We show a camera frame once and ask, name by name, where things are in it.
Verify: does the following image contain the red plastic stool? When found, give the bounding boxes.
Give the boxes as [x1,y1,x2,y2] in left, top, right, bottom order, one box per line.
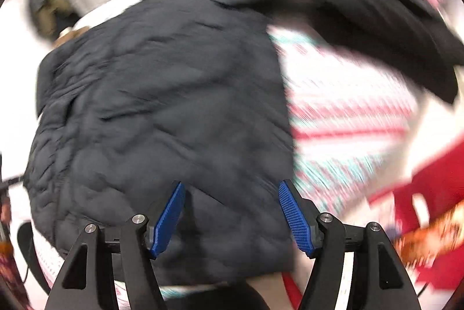
[370,140,464,291]

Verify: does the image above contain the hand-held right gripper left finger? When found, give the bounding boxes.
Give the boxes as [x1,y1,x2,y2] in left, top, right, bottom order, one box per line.
[45,180,186,310]

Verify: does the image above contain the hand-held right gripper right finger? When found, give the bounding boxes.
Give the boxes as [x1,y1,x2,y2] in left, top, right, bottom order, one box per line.
[278,180,423,310]

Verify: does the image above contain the dark blurred object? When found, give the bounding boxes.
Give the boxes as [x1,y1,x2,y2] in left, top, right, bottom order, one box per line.
[27,0,81,43]

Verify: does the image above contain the black puffer jacket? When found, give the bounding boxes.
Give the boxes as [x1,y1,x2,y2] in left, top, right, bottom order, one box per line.
[23,0,459,285]

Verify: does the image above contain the patterned bed sheet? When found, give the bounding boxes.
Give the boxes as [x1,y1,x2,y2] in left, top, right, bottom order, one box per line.
[0,0,436,310]

